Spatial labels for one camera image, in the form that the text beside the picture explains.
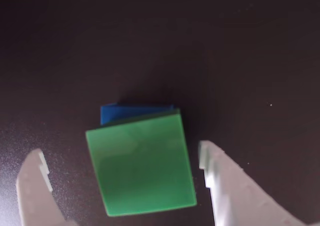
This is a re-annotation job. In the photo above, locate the green cube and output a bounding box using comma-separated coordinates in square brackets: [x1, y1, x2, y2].
[85, 107, 198, 217]

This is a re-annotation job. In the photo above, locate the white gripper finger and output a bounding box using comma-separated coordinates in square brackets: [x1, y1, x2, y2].
[198, 140, 312, 226]
[16, 147, 78, 226]

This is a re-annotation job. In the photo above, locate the blue cube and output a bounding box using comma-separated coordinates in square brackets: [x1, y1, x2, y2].
[100, 103, 175, 126]

